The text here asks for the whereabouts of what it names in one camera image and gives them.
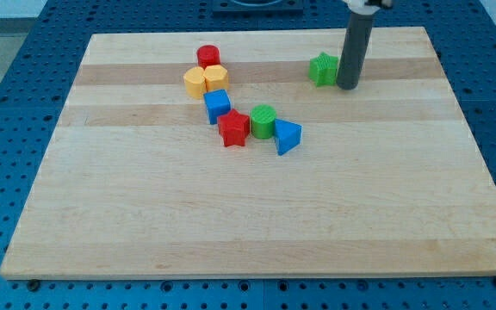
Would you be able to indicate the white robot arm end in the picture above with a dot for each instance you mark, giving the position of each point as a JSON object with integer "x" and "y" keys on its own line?
{"x": 368, "y": 7}

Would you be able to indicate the blue cube block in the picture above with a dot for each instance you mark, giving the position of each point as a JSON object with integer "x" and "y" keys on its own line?
{"x": 217, "y": 103}

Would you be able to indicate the green cylinder block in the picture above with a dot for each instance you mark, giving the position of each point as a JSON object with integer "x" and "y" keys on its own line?
{"x": 263, "y": 121}

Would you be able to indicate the red star block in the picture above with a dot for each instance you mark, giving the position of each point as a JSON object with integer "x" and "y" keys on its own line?
{"x": 233, "y": 128}

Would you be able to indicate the blue triangle block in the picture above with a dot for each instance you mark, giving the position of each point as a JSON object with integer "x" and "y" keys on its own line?
{"x": 287, "y": 135}

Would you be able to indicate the red cylinder block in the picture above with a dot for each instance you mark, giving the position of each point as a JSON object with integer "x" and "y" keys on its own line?
{"x": 208, "y": 55}

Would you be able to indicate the green star block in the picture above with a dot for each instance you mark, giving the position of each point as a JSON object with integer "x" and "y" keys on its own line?
{"x": 323, "y": 69}

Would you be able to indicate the yellow hexagon block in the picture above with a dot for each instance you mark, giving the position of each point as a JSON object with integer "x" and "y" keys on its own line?
{"x": 216, "y": 77}

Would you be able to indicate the wooden board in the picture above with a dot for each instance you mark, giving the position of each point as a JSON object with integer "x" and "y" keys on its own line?
{"x": 135, "y": 183}

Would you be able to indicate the yellow heart block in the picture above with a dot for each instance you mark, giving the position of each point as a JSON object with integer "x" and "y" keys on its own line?
{"x": 195, "y": 82}

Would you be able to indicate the gray cylindrical pusher rod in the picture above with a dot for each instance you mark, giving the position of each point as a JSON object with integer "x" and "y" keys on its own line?
{"x": 355, "y": 46}

